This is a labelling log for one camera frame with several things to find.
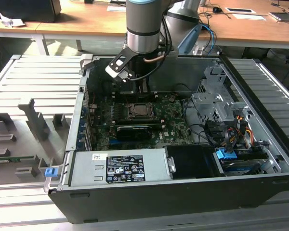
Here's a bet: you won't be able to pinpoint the silver green CPU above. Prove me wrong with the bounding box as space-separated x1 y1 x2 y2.
132 105 152 117

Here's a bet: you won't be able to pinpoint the metal socket cover frame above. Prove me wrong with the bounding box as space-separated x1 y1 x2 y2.
127 102 159 121

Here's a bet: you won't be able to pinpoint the black RAM slot white latches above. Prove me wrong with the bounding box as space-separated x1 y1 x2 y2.
119 90 158 95
112 123 166 128
112 119 166 123
114 95 157 100

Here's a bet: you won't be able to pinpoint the CPU socket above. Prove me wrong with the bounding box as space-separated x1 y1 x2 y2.
125 101 161 121

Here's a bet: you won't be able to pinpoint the black graphics card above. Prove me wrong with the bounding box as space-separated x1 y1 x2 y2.
116 124 153 142

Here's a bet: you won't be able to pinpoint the green motherboard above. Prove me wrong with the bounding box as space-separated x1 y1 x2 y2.
85 92 196 151

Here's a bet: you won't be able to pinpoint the silver metal disk bay cage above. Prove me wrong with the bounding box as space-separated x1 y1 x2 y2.
190 66 251 127

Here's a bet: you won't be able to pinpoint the white paper sheet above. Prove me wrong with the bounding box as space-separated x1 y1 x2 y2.
232 13 267 22
106 5 127 13

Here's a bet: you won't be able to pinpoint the black plastic shroud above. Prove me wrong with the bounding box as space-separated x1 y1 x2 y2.
164 145 219 180

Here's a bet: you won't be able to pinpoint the grey power supply with label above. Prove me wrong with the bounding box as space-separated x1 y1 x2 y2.
68 148 171 187

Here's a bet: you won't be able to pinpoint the hard disk in blue carrier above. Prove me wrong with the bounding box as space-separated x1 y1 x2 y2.
214 148 268 176

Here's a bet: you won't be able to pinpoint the white framed black tablet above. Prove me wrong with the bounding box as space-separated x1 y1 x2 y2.
225 7 257 14

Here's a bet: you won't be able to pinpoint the black grey open PC case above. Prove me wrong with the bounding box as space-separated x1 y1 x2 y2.
43 54 289 224

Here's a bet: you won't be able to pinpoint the blue plastic case latch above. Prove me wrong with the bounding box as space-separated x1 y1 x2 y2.
45 167 58 179

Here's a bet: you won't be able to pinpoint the large black box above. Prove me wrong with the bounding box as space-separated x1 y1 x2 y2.
0 0 63 24

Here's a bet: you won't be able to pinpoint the grey parts rack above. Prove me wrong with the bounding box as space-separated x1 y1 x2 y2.
0 97 72 186

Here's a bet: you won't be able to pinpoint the crumpled white paper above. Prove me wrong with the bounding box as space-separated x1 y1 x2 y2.
0 13 26 29

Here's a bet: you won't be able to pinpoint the green RAM stick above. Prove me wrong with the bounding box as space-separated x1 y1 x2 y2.
0 155 37 164

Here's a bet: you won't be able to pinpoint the grey laptop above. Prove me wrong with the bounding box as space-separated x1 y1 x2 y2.
268 11 289 24

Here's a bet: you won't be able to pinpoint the blue cable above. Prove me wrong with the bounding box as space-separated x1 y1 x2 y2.
202 24 217 55

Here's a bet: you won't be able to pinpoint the thick black cable bundle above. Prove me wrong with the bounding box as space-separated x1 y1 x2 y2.
223 127 240 154

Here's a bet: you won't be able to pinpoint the orange yellow wire bundle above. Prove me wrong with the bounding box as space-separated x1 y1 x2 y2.
235 115 255 148

